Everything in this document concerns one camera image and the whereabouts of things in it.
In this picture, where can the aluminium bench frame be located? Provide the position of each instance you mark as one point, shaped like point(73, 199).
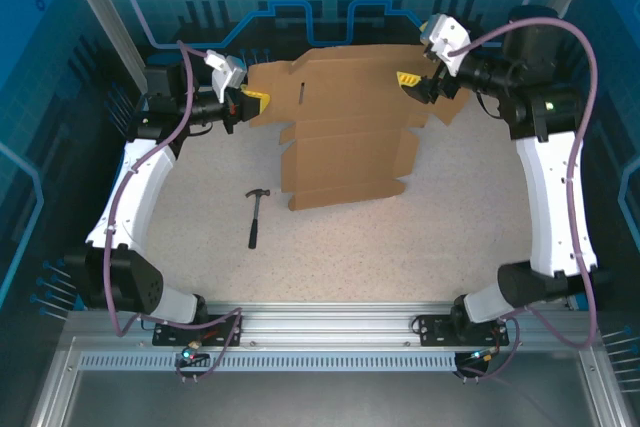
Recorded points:
point(325, 397)

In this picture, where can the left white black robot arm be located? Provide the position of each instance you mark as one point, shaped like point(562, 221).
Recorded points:
point(135, 187)

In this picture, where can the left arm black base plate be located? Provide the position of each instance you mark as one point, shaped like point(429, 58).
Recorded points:
point(230, 332)

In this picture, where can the brown cardboard box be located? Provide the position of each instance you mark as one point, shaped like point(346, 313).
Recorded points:
point(345, 147)

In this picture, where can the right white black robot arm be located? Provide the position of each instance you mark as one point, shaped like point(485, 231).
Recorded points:
point(550, 197)

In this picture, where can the aluminium front rail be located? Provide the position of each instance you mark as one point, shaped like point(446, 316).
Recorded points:
point(325, 322)

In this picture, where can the black hammer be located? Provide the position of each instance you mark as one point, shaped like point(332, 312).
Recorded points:
point(254, 227)

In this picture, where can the left aluminium corner post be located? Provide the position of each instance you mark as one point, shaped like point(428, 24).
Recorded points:
point(110, 17)

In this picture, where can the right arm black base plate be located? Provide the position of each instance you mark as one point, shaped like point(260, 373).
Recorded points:
point(430, 331)

